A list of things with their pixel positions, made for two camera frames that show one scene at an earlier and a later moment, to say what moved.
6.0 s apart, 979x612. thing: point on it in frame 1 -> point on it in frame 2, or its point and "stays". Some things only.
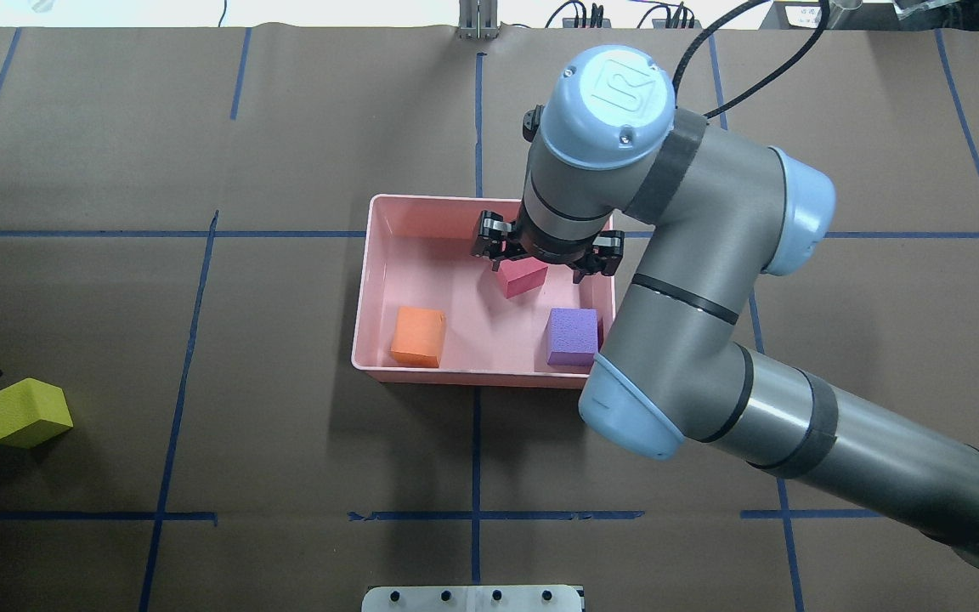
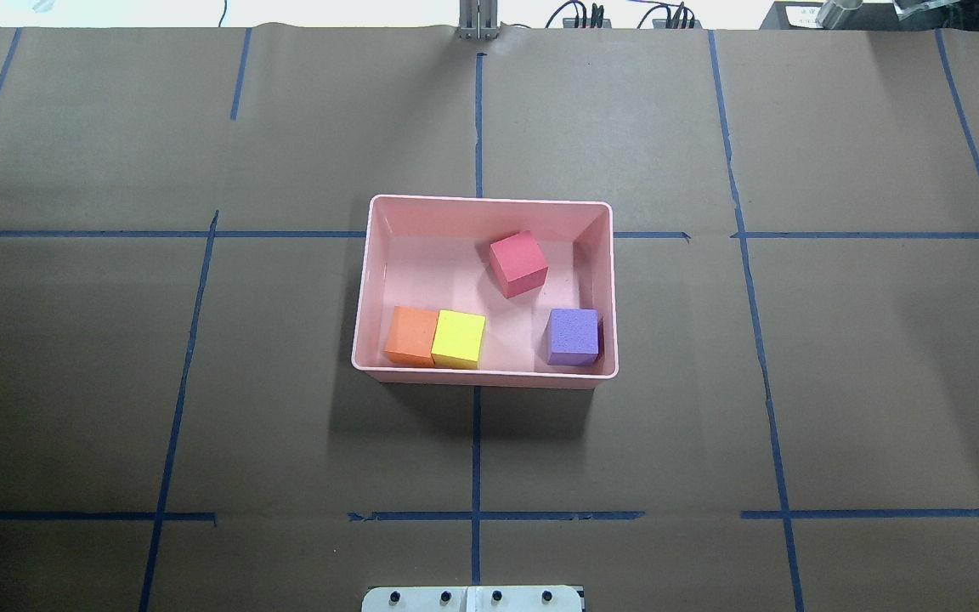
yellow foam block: (26, 414) -> (458, 341)
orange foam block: (419, 337) stays
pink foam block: (522, 274) stays
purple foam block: (574, 337) stays
